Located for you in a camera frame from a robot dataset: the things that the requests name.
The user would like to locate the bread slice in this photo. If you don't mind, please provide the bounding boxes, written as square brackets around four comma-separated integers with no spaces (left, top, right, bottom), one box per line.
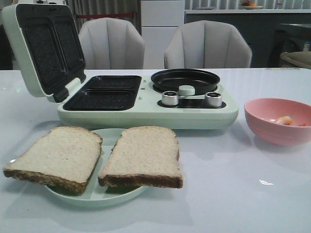
[98,126,183,188]
[3,127,103,195]

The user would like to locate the mint green sandwich maker lid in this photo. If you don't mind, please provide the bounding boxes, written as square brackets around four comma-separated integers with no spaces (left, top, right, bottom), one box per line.
[1,3,86,102]

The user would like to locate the shrimp in bowl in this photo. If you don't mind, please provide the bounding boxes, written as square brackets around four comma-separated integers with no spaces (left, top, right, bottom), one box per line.
[275,116,293,125]

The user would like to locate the left silver control knob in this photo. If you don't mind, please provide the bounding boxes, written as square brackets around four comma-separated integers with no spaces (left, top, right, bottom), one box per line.
[161,91,179,106]

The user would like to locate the silver control knob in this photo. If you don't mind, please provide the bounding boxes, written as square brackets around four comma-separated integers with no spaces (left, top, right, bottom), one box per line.
[205,92,222,107]
[161,91,179,106]

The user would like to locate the mint green sandwich maker base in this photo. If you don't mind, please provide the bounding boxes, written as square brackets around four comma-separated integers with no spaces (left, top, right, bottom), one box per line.
[57,73,239,130]

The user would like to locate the right silver control knob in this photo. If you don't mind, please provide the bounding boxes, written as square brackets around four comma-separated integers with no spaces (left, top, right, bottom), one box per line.
[205,92,222,107]

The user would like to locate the left grey upholstered chair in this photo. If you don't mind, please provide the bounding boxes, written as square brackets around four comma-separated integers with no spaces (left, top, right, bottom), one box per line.
[79,18,145,69]

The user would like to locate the grey upholstered chair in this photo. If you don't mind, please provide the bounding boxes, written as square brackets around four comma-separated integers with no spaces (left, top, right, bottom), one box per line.
[164,20,252,69]
[79,18,145,69]

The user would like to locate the right grey upholstered chair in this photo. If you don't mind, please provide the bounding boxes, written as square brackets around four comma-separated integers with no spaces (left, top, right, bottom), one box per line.
[164,20,252,69]

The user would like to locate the white refrigerator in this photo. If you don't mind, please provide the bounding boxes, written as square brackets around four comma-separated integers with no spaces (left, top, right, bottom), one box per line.
[140,0,185,69]

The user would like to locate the mint green round plate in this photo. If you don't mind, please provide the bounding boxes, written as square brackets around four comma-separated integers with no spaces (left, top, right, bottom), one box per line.
[46,128,148,208]

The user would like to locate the pink bowl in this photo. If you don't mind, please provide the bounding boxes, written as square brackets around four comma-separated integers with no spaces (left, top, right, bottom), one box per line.
[244,98,311,146]

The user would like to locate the grey curtain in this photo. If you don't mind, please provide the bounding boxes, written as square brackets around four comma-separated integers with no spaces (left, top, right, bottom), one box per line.
[66,0,141,33]

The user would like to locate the dark kitchen counter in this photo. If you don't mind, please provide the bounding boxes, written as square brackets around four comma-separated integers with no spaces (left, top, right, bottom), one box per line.
[185,9,311,68]

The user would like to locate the fruit plate on counter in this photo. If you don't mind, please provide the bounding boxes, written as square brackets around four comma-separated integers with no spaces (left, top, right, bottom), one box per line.
[240,0,263,10]

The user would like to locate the beige sofa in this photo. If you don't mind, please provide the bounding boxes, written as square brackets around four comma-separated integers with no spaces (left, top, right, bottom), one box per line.
[280,51,311,69]

